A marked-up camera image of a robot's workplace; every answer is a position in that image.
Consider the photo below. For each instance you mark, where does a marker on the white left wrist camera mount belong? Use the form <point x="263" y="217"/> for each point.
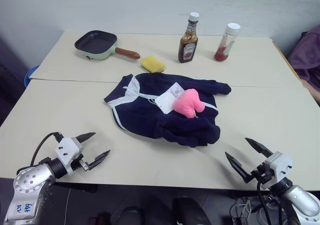
<point x="67" y="150"/>

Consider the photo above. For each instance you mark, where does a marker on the navy blue zip jacket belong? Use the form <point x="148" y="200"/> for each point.
<point x="140" y="115"/>

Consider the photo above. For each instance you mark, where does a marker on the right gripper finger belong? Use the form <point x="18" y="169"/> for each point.
<point x="237" y="166"/>
<point x="258" y="147"/>

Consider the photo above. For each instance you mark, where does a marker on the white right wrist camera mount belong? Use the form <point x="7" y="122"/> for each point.
<point x="278" y="166"/>

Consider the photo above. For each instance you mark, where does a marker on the yellow sponge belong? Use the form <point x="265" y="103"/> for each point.
<point x="152" y="63"/>

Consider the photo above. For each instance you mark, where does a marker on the white paper clothing tag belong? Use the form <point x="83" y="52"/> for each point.
<point x="167" y="98"/>

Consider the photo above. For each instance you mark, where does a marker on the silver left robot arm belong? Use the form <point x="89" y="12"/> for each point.
<point x="30" y="182"/>

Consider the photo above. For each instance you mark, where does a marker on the small dark rounded shape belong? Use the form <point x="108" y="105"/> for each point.
<point x="132" y="216"/>

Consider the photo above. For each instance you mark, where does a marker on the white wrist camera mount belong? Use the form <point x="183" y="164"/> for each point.
<point x="278" y="166"/>
<point x="67" y="150"/>

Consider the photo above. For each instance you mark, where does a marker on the blue bucket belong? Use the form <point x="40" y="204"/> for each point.
<point x="31" y="76"/>

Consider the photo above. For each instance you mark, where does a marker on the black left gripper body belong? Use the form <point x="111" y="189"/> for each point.
<point x="78" y="164"/>

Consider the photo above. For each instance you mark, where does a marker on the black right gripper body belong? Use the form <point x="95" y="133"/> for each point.
<point x="261" y="175"/>

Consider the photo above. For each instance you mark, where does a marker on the pink plush toy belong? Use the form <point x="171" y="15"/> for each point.
<point x="188" y="102"/>

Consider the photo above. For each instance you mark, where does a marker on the nearly empty ketchup bottle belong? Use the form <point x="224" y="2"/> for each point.
<point x="223" y="52"/>

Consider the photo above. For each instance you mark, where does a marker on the green square frying pan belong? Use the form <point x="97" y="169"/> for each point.
<point x="96" y="43"/>

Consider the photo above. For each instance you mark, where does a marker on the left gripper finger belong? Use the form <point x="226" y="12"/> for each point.
<point x="86" y="137"/>
<point x="98" y="159"/>

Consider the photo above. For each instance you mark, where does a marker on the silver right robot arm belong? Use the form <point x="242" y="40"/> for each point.
<point x="301" y="202"/>

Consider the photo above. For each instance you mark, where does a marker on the purple cloth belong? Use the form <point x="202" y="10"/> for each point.
<point x="306" y="57"/>

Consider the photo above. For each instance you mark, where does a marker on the brown sauce bottle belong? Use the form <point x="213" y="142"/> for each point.
<point x="188" y="45"/>

